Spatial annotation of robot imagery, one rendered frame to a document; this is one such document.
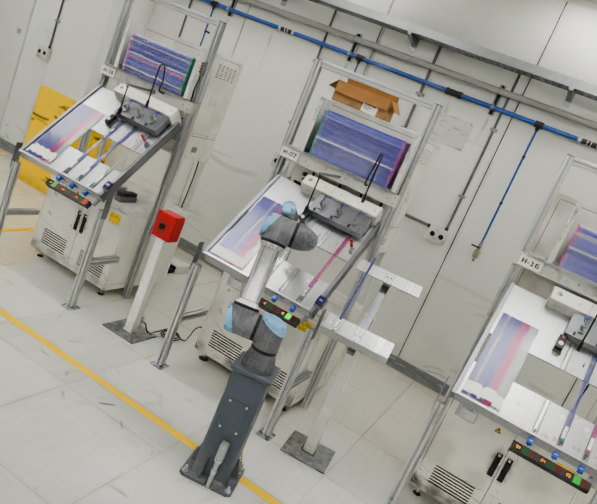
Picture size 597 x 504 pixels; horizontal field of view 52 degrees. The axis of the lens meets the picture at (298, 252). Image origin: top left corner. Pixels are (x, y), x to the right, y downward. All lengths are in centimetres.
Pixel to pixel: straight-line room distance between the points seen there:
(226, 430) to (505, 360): 132
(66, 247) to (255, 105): 209
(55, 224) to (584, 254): 322
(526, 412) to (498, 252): 201
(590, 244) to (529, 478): 116
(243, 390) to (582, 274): 170
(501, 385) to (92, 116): 291
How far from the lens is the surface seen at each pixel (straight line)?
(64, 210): 438
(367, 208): 342
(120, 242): 407
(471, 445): 334
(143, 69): 422
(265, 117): 540
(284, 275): 321
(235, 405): 269
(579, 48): 489
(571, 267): 326
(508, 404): 299
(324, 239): 336
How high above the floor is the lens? 165
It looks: 13 degrees down
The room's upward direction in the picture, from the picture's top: 23 degrees clockwise
